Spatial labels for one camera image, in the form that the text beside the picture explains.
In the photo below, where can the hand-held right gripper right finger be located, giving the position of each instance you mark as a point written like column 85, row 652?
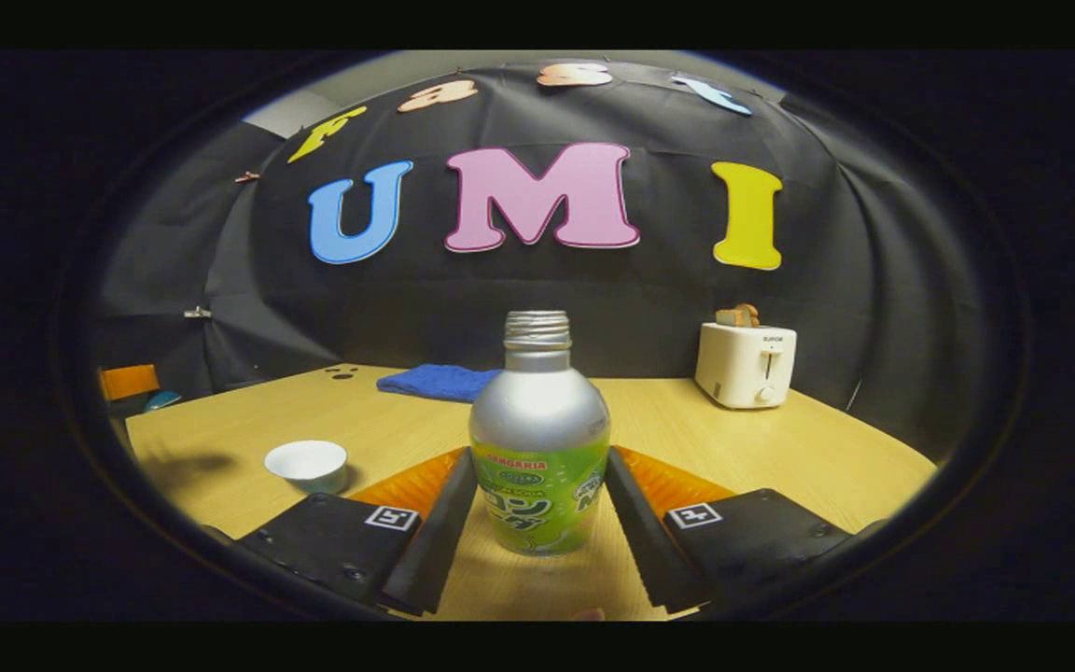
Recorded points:
column 649, row 551

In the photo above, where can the black backdrop cloth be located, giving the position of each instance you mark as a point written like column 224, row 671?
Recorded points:
column 593, row 299

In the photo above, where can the silver green water bottle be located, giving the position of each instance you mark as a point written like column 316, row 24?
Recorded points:
column 537, row 420

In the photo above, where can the white toaster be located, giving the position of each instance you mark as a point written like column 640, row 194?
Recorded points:
column 733, row 369

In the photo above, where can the toast slice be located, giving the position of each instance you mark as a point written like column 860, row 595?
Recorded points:
column 727, row 318
column 748, row 314

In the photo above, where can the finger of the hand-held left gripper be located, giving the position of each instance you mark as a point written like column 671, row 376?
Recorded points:
column 130, row 382

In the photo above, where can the blue towel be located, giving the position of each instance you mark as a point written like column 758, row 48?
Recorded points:
column 435, row 383

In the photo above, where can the metal clip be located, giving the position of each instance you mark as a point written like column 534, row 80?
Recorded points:
column 198, row 313

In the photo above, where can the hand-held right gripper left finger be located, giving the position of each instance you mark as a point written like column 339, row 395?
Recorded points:
column 435, row 551

